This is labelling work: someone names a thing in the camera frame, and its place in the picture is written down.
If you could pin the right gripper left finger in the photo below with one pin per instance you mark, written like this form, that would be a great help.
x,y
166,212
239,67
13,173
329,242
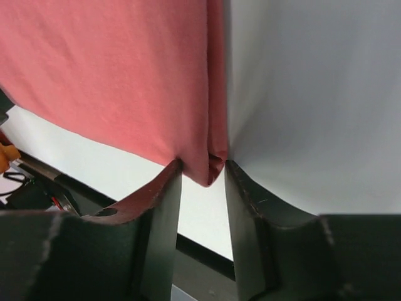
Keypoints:
x,y
123,252

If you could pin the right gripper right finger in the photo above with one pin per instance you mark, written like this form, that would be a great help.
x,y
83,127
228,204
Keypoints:
x,y
283,253

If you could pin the red t shirt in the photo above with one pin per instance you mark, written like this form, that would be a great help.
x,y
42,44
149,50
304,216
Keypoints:
x,y
146,77

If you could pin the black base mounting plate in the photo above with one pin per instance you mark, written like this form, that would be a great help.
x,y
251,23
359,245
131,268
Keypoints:
x,y
196,265

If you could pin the orange plastic laundry basket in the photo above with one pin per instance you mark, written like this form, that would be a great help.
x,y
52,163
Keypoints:
x,y
8,153

